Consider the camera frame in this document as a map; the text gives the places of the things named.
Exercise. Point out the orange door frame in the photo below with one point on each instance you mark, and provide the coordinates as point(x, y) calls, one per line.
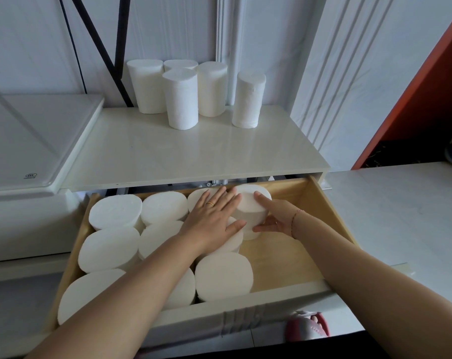
point(416, 93)

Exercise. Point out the person's right hand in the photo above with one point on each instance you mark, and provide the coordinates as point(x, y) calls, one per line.
point(284, 220)

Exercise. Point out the white drawer with wooden inside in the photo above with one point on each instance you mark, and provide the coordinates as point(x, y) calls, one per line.
point(282, 257)

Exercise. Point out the person's left forearm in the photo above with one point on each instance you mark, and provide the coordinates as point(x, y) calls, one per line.
point(117, 306)

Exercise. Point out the black metal stand frame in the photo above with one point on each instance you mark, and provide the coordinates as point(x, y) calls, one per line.
point(122, 26)

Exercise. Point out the person's right forearm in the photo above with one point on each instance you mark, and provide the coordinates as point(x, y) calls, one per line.
point(379, 295)

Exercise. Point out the white glass-topped cabinet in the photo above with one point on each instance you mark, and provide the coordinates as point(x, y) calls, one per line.
point(24, 145)

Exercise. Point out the person's left hand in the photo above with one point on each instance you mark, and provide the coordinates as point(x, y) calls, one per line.
point(207, 228)

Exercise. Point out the white cabinet top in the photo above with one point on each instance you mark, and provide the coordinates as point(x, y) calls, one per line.
point(192, 153)

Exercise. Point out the red slipper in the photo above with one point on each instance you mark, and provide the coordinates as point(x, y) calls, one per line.
point(304, 329)

